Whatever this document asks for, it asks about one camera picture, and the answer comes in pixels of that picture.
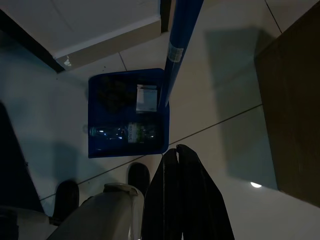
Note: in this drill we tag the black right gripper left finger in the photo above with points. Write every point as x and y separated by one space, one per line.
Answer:
162 205

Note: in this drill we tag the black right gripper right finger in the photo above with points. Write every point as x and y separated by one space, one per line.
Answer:
200 205

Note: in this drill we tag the small white box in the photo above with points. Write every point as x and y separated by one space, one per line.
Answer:
147 100

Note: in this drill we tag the clear plastic bottle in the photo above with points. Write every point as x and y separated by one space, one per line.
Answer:
135 133

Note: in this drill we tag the brown cardboard box red label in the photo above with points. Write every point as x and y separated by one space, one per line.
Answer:
295 112

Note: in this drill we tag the black cloth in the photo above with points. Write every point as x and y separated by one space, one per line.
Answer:
115 97

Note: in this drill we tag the black door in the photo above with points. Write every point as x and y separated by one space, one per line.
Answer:
166 15

